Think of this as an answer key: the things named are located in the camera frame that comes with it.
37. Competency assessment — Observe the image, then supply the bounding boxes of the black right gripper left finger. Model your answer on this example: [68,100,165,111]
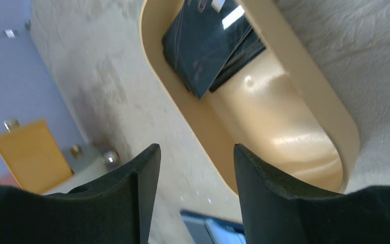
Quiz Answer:
[0,143,161,243]

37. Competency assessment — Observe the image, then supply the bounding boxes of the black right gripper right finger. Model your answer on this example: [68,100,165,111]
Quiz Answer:
[234,144,390,243]

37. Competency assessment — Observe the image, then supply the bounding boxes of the tan oval plastic tray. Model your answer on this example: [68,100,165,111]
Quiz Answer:
[140,1,360,193]

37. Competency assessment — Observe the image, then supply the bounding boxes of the white cylindrical container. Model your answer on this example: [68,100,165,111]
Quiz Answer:
[43,144,121,195]

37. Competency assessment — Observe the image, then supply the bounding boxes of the yellow wooden box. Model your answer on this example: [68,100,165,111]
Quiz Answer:
[0,119,73,194]

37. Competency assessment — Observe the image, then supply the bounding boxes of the blue leather card holder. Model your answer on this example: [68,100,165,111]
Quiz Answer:
[180,210,246,244]

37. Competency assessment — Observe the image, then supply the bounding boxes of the black VIP credit cards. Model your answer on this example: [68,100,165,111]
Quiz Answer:
[161,1,266,99]

